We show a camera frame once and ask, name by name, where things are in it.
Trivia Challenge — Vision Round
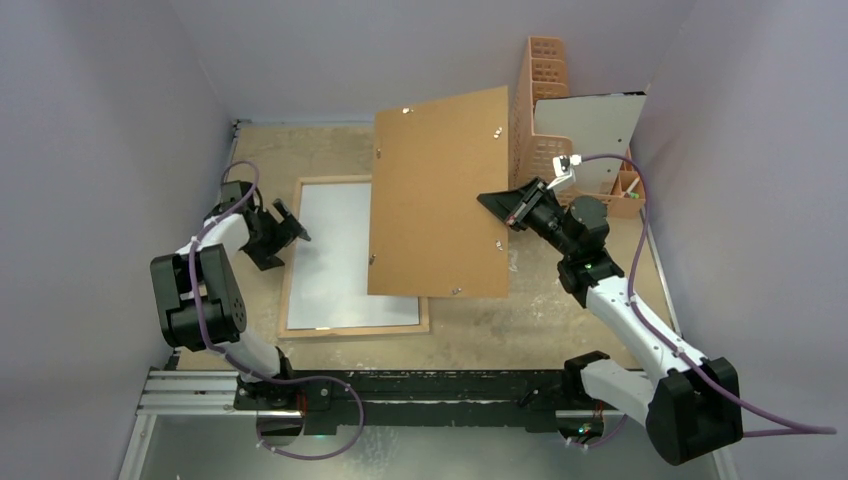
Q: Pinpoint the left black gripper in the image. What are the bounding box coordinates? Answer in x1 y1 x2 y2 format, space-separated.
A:
244 200 308 269

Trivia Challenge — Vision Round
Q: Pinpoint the printed photo of driver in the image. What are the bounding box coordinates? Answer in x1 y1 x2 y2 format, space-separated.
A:
286 182 421 331

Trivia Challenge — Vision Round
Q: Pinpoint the brown cardboard backing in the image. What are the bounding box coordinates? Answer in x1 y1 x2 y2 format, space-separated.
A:
368 86 509 298

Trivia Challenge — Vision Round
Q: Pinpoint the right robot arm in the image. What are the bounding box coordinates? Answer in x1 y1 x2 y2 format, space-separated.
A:
477 178 743 465

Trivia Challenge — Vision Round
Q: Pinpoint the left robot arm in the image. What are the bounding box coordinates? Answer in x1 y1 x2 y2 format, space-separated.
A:
150 181 311 409

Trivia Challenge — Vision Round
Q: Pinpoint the white marker pen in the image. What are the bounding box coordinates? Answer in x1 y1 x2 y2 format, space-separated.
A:
622 177 641 199

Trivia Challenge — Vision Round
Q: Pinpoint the white board sheet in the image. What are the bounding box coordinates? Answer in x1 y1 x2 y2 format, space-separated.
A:
534 91 647 157

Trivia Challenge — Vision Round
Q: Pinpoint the orange plastic file organizer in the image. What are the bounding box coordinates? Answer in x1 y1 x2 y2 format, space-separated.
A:
510 36 646 218

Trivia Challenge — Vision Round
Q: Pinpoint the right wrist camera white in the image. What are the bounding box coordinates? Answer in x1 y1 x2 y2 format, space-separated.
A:
546 154 582 192

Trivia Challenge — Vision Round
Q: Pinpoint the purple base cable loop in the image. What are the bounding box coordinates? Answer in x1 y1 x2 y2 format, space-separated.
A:
256 378 366 463

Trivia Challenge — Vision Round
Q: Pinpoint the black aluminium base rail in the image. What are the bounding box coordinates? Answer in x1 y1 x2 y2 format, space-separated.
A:
137 369 623 442

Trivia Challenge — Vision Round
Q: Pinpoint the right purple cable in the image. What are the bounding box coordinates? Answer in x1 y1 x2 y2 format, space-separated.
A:
569 153 837 439

